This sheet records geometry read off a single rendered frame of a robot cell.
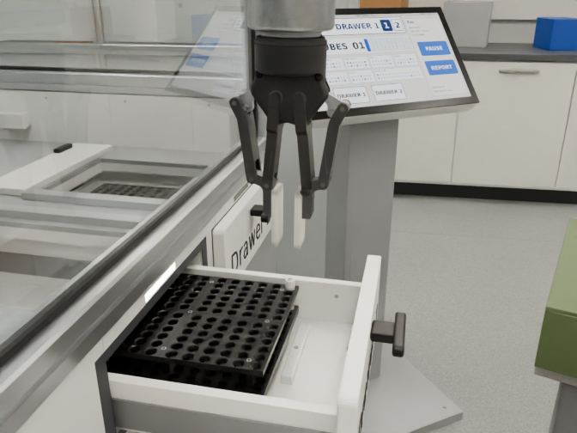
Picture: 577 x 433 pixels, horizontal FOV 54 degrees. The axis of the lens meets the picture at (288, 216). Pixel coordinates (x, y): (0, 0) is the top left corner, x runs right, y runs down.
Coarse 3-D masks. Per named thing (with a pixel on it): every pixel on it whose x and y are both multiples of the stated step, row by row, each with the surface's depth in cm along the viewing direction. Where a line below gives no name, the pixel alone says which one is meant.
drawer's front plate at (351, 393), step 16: (368, 256) 73; (368, 272) 69; (368, 288) 65; (368, 304) 62; (368, 320) 59; (352, 336) 56; (368, 336) 57; (352, 352) 54; (368, 352) 60; (352, 368) 51; (352, 384) 49; (352, 400) 48; (352, 416) 48; (336, 432) 49; (352, 432) 49
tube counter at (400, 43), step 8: (352, 40) 144; (360, 40) 145; (368, 40) 146; (376, 40) 147; (384, 40) 148; (392, 40) 149; (400, 40) 150; (408, 40) 151; (360, 48) 144; (368, 48) 145; (376, 48) 146; (384, 48) 147; (392, 48) 148; (400, 48) 149; (408, 48) 150
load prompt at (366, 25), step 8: (400, 16) 153; (336, 24) 145; (344, 24) 146; (352, 24) 146; (360, 24) 147; (368, 24) 148; (376, 24) 149; (384, 24) 150; (392, 24) 151; (400, 24) 152; (328, 32) 143; (336, 32) 144; (344, 32) 145; (352, 32) 145; (360, 32) 146; (368, 32) 147; (376, 32) 148; (384, 32) 149; (392, 32) 150; (400, 32) 151
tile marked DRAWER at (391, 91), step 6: (378, 84) 142; (384, 84) 143; (390, 84) 144; (396, 84) 144; (372, 90) 141; (378, 90) 142; (384, 90) 142; (390, 90) 143; (396, 90) 144; (402, 90) 144; (378, 96) 141; (384, 96) 142; (390, 96) 142; (396, 96) 143; (402, 96) 144
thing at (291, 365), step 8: (304, 328) 72; (296, 336) 70; (304, 336) 70; (296, 344) 69; (304, 344) 69; (288, 352) 67; (296, 352) 67; (288, 360) 66; (296, 360) 66; (288, 368) 64; (296, 368) 65; (288, 376) 63; (288, 384) 63
